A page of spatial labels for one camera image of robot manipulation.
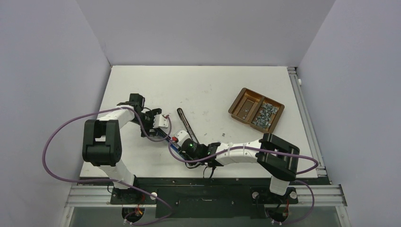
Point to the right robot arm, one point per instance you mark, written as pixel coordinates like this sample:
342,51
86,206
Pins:
271,152

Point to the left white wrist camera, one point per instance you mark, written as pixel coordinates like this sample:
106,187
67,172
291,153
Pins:
160,121

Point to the blue stapler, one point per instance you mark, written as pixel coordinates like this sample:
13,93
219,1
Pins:
173,146

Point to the aluminium front rail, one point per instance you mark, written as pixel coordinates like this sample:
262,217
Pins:
99,196

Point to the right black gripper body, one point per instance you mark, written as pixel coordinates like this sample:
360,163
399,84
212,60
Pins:
188,157

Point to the aluminium side rail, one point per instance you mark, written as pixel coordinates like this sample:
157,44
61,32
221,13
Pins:
307,123

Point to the black stapler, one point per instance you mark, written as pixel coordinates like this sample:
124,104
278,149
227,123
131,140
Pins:
186,125

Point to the brown plastic tray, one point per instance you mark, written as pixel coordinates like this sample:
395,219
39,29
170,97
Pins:
246,105

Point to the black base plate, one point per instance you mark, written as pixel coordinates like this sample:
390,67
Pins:
206,198

